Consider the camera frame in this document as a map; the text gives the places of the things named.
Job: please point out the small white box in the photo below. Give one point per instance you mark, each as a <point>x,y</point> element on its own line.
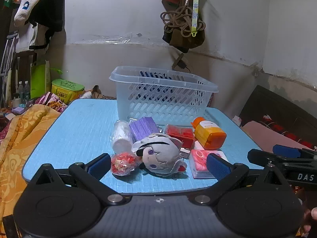
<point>237,121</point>

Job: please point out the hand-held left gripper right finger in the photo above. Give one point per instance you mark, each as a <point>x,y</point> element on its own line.
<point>218,167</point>

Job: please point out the purple pack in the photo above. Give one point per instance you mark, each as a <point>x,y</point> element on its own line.
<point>142,129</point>

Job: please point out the pink cloth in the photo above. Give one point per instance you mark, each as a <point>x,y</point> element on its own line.
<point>262,133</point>

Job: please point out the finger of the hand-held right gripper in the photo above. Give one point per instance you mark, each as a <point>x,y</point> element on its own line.
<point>260,156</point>
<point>286,151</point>

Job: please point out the clear water bottle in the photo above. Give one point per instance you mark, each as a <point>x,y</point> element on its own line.
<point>27,89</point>
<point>20,89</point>

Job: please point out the white and black hoodie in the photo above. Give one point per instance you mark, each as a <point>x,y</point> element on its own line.
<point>49,10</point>

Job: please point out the person's right hand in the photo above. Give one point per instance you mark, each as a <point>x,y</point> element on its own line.
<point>314,213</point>

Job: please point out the dark wooden frame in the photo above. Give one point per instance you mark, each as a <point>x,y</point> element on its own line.
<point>24,59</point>

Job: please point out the red plastic box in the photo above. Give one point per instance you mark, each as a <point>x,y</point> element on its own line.
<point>179,133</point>

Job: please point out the black power adapter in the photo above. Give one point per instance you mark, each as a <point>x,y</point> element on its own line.
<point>183,64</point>

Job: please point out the red plaid cloth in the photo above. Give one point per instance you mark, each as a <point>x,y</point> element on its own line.
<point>279,129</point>

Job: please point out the red foil candy ball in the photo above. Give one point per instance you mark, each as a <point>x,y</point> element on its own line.
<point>122,164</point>

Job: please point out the green shopping bag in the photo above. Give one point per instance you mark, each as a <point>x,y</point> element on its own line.
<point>39,79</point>

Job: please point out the grey plush toy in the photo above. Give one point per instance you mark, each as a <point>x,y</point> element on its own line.
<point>161,153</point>

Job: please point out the brown hanging bag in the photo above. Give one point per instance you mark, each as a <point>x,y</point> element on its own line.
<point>188,41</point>

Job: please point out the metal crutch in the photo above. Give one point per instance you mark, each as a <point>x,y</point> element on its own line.
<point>10,42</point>

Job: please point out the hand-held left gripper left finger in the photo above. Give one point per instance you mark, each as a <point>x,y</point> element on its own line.
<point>100,166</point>

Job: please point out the orange bottle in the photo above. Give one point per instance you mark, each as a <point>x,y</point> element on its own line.
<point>210,136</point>

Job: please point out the white roll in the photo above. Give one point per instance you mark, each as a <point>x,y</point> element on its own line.
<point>121,138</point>

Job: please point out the small checkered cube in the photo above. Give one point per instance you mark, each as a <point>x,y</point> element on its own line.
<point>184,153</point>

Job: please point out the wooden block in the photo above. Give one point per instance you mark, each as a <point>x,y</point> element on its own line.
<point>176,63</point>

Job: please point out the small purple box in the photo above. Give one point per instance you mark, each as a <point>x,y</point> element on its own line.
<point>17,110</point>

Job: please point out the brown patterned cloth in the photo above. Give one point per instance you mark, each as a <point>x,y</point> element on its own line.
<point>96,91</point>

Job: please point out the dark wooden headboard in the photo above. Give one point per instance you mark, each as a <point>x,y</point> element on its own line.
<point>267,104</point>

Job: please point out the clear plastic basket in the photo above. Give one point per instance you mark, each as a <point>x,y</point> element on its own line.
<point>161,104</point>

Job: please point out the pink tissue pack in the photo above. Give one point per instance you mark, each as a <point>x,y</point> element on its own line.
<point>199,161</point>

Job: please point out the clear plastic strip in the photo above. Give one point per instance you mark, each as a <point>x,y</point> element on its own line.
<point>116,39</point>

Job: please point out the orange blanket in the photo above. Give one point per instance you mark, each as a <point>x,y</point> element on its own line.
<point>19,141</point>

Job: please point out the floral blanket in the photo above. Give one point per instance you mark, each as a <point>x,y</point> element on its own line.
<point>49,101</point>

